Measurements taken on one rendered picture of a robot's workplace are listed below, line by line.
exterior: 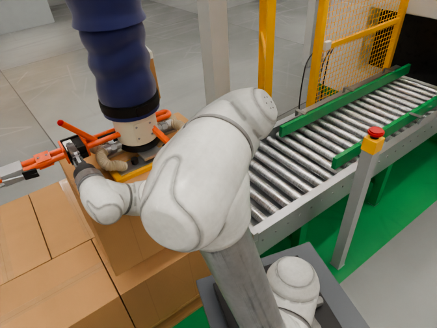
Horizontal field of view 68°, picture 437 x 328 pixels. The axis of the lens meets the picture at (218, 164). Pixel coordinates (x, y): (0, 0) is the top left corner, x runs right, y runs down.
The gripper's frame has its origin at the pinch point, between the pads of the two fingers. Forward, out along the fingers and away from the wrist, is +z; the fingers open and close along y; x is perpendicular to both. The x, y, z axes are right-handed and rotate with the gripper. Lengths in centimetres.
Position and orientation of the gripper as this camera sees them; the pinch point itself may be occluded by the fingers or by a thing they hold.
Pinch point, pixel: (71, 150)
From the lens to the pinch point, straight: 131.9
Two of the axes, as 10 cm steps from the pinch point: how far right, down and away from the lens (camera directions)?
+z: -5.8, -4.8, 6.6
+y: 0.6, 7.8, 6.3
